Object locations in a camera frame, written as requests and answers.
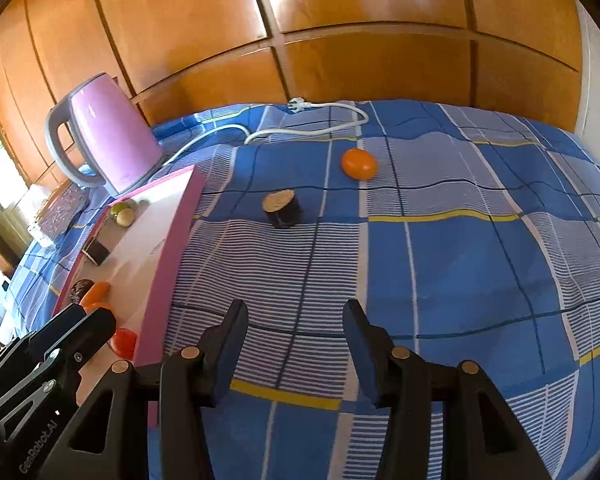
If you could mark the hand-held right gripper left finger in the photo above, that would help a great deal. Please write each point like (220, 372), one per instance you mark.
(227, 352)

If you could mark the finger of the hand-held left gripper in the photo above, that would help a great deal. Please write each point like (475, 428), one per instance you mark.
(60, 327)
(92, 340)

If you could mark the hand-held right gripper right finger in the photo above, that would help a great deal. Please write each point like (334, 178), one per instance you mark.
(365, 357)

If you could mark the red tomato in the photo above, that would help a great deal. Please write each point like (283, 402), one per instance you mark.
(124, 341)

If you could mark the small orange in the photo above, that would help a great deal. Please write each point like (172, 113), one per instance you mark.
(99, 290)

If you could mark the eggplant piece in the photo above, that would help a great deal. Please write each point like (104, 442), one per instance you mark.
(282, 212)
(96, 254)

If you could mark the pink box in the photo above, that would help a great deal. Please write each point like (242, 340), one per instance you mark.
(140, 260)

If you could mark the yellow-green kiwi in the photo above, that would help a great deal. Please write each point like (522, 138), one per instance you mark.
(126, 217)

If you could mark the green lime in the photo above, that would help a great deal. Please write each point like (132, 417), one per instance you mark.
(117, 208)

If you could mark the dark purple round fruit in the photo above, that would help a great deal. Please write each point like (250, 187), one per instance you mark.
(80, 289)

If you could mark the white plastic item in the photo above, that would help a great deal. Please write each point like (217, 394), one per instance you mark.
(39, 236)

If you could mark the blue checked blanket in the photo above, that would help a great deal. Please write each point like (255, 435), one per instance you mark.
(455, 285)

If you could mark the patterned box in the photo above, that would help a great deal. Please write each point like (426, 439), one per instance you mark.
(60, 210)

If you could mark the large orange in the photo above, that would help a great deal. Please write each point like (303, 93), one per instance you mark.
(359, 164)

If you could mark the pink electric kettle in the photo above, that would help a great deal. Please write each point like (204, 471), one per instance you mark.
(115, 130)

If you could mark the wooden wardrobe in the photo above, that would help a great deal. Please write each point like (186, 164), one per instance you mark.
(330, 10)

